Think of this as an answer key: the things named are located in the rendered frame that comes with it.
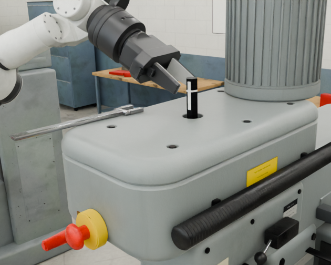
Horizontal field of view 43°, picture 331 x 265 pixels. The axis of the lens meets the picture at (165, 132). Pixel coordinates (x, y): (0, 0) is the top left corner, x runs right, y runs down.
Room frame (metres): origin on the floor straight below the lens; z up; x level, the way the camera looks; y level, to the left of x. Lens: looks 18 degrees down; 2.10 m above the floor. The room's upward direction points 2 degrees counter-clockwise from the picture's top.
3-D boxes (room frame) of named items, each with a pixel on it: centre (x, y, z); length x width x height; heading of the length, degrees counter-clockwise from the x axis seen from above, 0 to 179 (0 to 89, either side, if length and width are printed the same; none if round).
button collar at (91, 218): (0.57, 0.12, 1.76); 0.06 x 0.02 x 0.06; 43
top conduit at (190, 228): (0.64, -0.18, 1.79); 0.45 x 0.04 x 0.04; 133
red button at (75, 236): (0.55, 0.14, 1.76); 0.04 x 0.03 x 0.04; 43
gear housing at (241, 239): (0.75, -0.08, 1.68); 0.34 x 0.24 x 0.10; 133
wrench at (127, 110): (0.70, 0.14, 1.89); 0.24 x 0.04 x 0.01; 130
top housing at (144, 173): (0.74, -0.06, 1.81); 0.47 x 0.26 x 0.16; 133
